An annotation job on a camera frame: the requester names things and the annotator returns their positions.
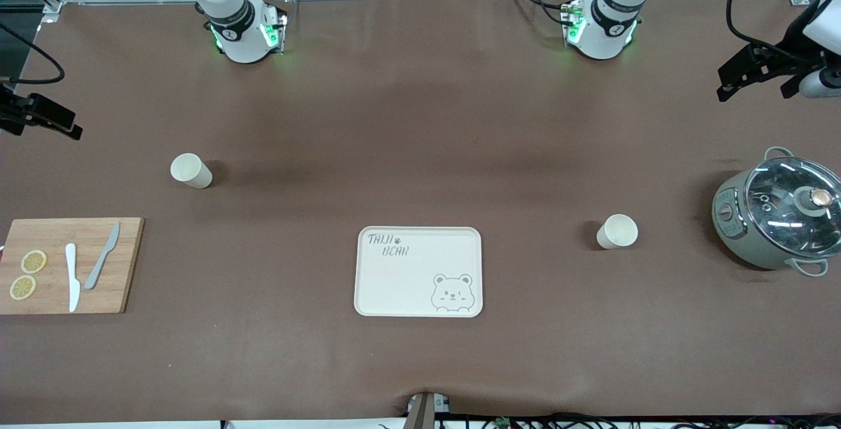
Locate green electric cooking pot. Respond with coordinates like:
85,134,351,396
712,147,841,278

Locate grey plastic knife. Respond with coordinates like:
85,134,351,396
83,221,122,291

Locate glass pot lid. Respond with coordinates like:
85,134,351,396
744,156,841,260

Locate black table edge cables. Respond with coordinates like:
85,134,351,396
378,413,841,429

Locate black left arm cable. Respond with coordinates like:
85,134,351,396
725,0,841,63

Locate white plastic knife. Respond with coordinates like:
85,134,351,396
64,242,81,313

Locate white IKEA cup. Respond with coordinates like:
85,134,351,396
596,214,639,250
170,152,214,190

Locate cream bear print tray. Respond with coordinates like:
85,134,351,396
353,226,484,319

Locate lemon slice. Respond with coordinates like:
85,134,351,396
9,275,37,301
20,249,48,275

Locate wooden cutting board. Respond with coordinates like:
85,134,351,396
0,217,145,315

